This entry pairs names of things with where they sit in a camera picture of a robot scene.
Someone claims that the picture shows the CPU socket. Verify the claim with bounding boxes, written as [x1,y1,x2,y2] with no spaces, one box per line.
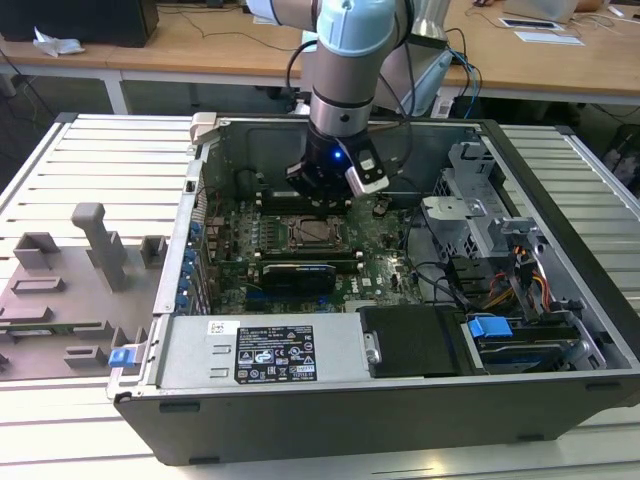
[282,213,351,253]

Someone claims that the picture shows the black computer box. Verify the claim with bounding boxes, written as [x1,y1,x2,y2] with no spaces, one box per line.
[0,0,160,49]

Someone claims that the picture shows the grey plastic case handle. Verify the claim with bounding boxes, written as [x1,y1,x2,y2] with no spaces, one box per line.
[191,112,217,147]

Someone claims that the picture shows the green RAM stick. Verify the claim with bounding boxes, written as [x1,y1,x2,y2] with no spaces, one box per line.
[0,321,104,335]

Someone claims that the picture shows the black PC case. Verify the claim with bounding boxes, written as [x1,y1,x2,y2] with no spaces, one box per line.
[105,112,640,466]

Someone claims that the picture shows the metal socket cover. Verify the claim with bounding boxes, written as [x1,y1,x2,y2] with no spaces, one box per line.
[288,217,347,251]

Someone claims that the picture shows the black hard disk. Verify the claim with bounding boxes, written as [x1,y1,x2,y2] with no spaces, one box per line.
[478,339,574,374]

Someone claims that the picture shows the crumpled white paper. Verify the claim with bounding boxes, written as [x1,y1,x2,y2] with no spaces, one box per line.
[32,25,87,57]

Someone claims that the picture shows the blue case latch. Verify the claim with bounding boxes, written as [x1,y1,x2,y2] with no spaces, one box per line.
[108,348,137,371]

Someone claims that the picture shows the black plastic shroud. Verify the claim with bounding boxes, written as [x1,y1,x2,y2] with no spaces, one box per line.
[358,305,474,379]

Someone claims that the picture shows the white framed tablet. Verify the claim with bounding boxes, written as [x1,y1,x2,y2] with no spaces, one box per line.
[497,17,565,32]

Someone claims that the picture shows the blue cable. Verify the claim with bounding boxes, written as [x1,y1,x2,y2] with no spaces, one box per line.
[447,47,484,104]

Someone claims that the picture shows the wooden desk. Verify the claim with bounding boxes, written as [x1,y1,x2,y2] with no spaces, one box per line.
[0,0,640,119]

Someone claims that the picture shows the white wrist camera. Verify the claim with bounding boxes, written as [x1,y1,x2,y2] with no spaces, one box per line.
[344,147,390,195]

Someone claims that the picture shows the yellow wire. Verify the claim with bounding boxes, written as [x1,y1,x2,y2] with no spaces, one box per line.
[529,269,550,301]

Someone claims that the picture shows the pale blue teach pendant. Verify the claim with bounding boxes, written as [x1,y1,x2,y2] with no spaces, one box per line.
[379,49,455,117]

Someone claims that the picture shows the silver metal drive cage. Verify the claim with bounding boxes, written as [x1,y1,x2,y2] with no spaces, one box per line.
[418,127,549,264]

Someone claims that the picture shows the black graphics card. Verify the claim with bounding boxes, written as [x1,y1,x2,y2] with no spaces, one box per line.
[261,262,337,297]

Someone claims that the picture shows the black power cable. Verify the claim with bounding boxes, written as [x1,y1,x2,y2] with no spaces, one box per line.
[403,207,476,314]

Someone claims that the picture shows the green motherboard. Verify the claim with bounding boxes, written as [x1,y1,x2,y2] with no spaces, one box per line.
[202,192,454,317]

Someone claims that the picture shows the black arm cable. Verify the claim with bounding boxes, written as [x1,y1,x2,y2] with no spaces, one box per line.
[285,40,321,114]

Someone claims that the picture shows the white paper sheet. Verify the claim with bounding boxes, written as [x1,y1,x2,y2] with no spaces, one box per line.
[513,29,587,47]

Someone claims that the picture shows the blue disk carrier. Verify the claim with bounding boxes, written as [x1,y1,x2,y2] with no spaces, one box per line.
[469,314,511,342]

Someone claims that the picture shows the grey power supply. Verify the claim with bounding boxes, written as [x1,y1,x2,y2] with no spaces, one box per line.
[158,314,374,390]

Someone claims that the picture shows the grey parts rack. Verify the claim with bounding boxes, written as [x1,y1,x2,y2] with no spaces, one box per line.
[0,202,169,384]

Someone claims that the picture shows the beige box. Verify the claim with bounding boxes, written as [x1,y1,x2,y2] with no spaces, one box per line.
[504,0,581,24]

